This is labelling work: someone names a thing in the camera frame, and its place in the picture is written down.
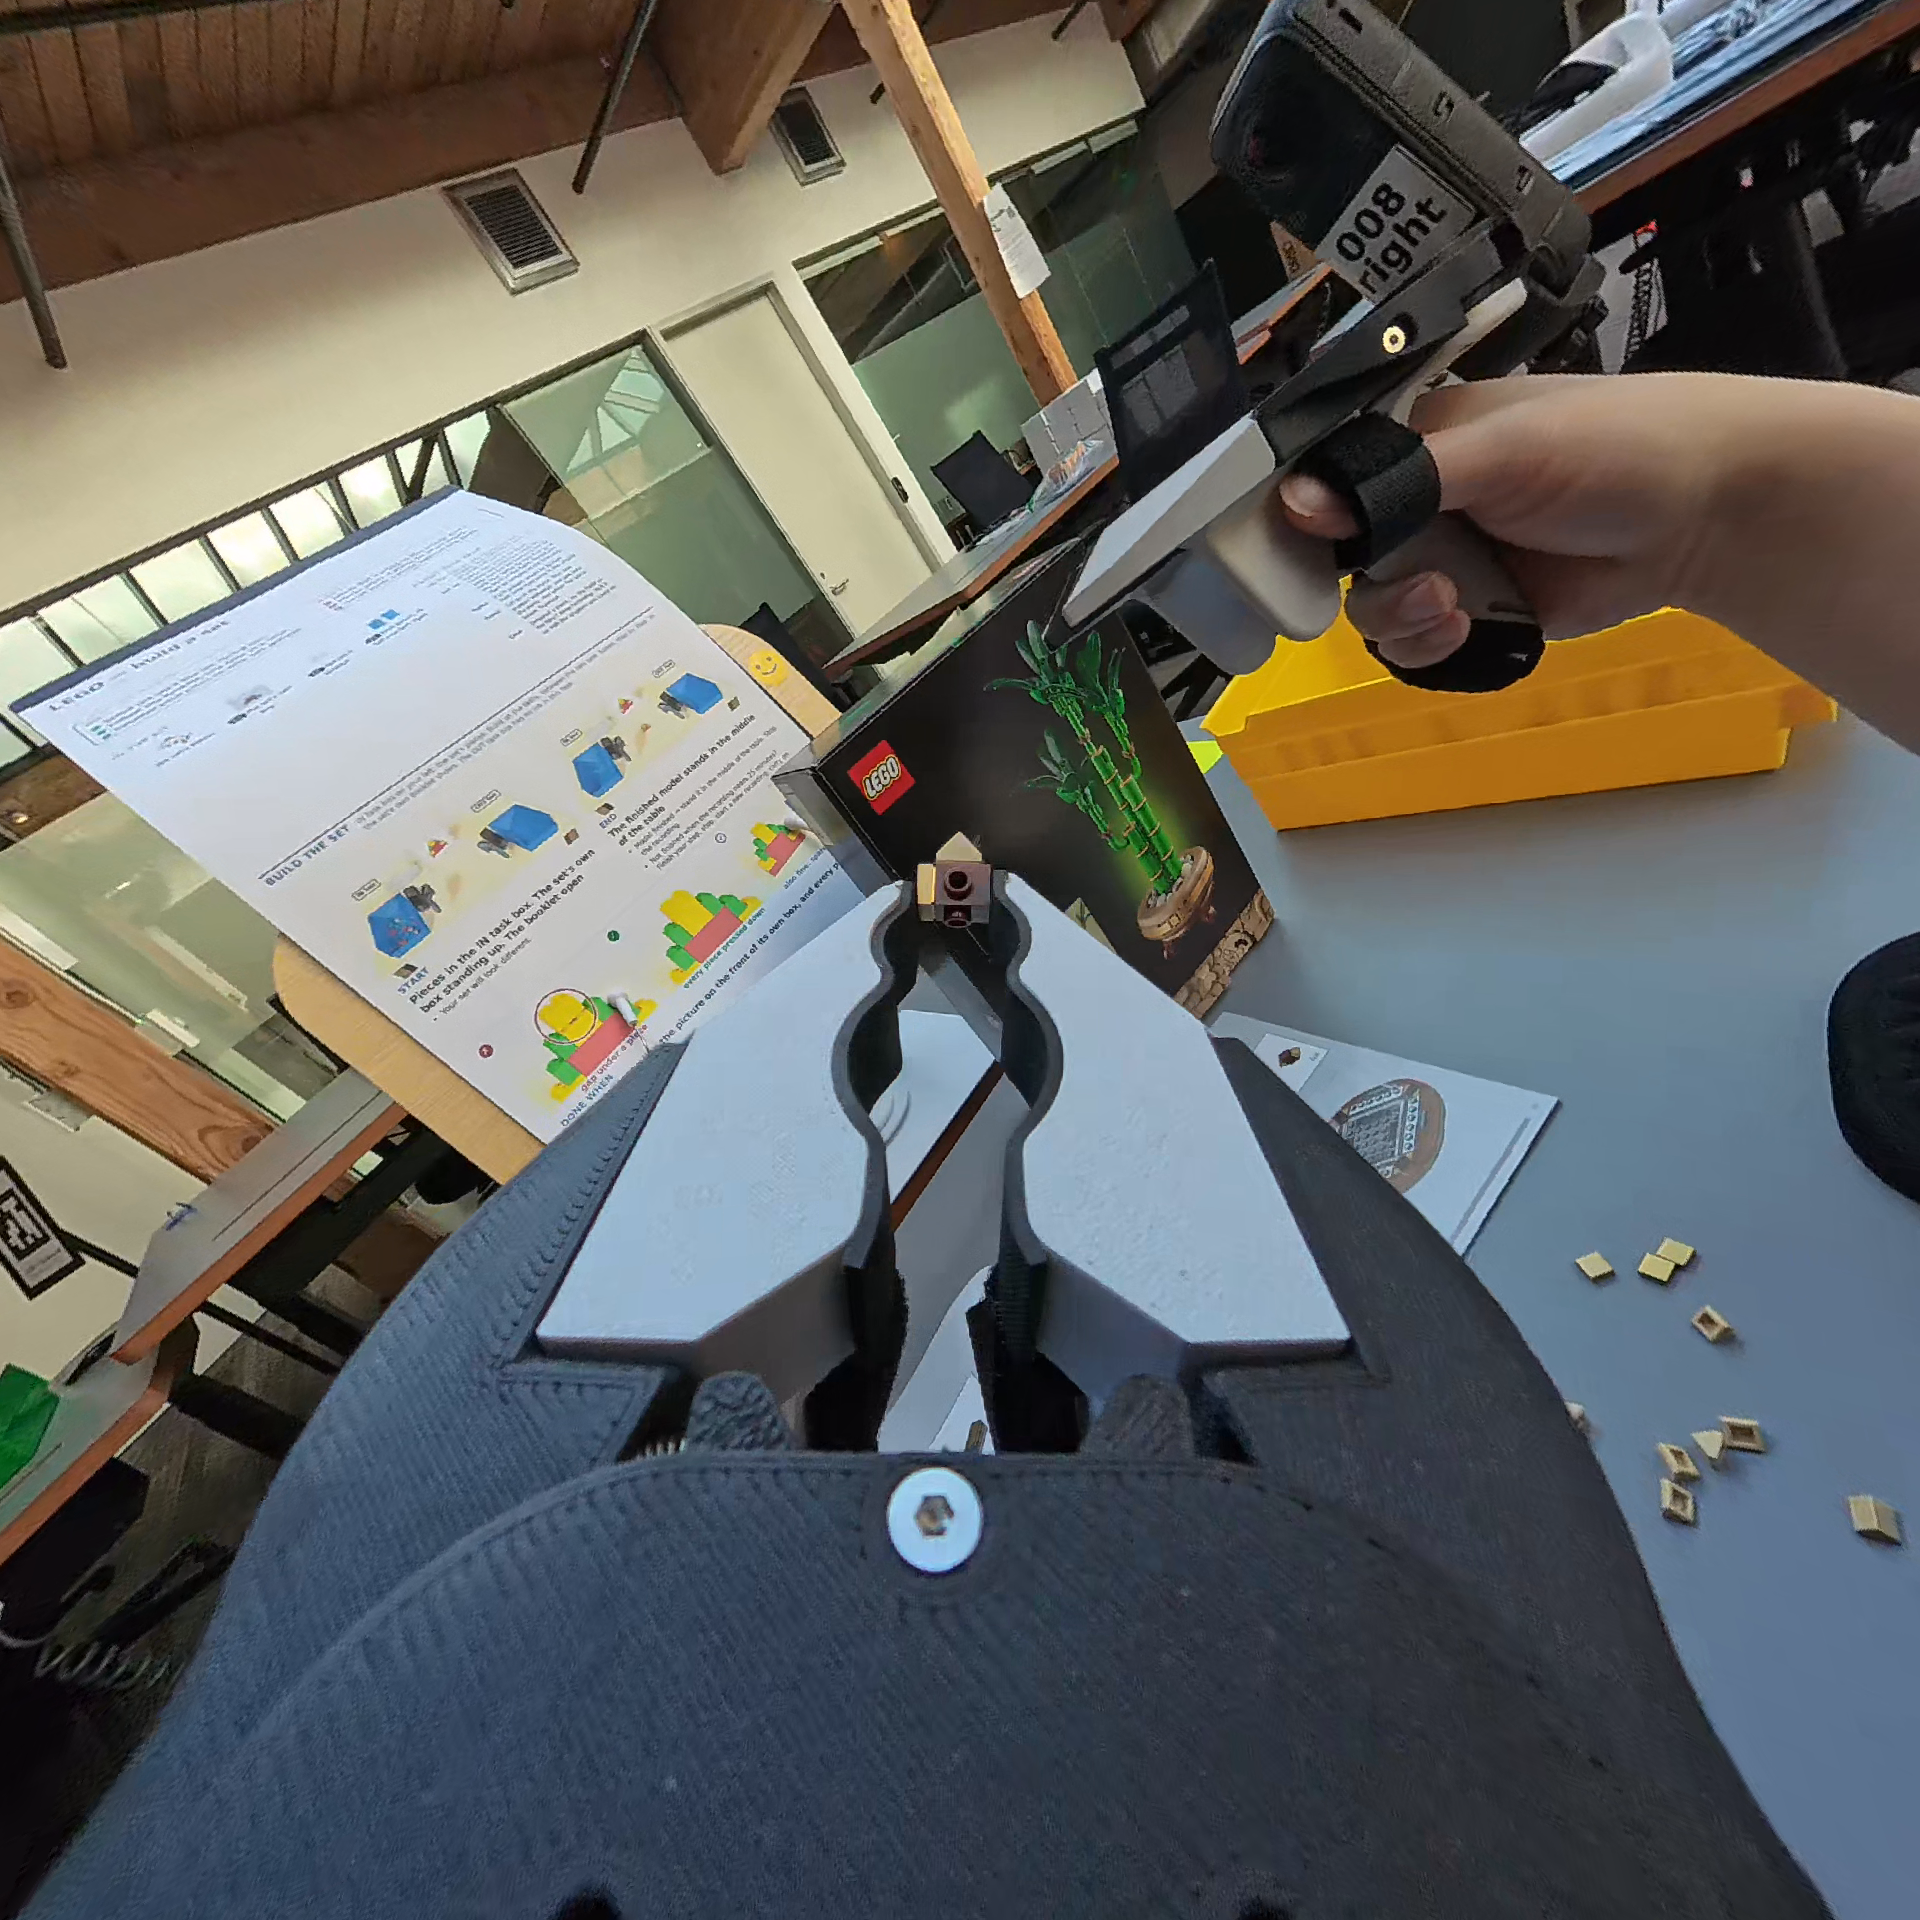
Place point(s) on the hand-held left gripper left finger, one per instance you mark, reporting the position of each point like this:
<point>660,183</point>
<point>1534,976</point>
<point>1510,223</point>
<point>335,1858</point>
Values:
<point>721,1199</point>

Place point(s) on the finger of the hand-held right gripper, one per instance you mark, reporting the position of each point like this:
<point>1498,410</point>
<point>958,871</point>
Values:
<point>1171,510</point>

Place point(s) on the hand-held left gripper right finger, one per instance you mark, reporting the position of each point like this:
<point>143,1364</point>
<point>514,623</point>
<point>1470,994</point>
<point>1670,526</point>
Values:
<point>1187,1199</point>

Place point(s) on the brown lego stud brick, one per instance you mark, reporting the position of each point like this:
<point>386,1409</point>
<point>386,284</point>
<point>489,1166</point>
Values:
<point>960,896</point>

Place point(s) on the person's right forearm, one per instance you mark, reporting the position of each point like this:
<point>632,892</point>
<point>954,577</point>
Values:
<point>1829,539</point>

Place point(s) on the black lego set box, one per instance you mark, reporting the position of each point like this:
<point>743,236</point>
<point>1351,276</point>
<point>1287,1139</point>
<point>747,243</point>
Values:
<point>1123,781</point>

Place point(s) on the scatter of tan lego pieces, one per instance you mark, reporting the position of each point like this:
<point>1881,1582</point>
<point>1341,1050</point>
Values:
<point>1596,1268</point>

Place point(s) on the person's right hand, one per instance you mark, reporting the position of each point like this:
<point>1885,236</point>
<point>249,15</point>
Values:
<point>1593,495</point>

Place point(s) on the dark computer monitor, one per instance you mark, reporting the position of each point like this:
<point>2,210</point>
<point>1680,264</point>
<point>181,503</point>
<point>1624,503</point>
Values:
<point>1171,382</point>

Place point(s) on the black office chair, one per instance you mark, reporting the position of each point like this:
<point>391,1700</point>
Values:
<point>975,482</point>

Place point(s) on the wooden edged desk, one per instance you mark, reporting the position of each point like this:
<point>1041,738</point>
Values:
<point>975,570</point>
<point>194,1260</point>

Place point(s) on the neon yellow sheet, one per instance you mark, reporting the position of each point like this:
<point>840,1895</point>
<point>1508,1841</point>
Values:
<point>1203,753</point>

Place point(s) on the cluttered work table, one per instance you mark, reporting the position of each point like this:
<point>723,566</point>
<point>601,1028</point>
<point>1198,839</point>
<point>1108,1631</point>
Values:
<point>1743,88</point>

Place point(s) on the wooden display board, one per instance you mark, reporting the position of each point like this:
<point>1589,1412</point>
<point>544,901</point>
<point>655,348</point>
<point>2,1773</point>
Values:
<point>391,1050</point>

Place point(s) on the yellow plastic bin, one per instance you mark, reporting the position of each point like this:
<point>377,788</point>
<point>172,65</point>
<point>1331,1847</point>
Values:
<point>1500,750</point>

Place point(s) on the white printed sheet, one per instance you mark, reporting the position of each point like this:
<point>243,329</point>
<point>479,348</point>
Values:
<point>420,781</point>

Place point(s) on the small marker tag sign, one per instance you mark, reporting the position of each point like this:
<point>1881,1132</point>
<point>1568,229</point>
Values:
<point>33,1222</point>

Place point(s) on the black quilted wrist rest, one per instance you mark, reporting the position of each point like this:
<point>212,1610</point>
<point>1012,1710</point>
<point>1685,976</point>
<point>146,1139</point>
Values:
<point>1881,1065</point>

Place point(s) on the green plastic bin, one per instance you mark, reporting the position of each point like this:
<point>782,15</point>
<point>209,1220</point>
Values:
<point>23,1423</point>

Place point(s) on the white paper on post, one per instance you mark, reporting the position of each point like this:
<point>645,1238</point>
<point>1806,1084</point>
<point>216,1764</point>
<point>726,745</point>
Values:
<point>1016,239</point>

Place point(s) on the wall air vent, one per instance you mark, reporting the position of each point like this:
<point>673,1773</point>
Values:
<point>510,229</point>
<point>808,134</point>

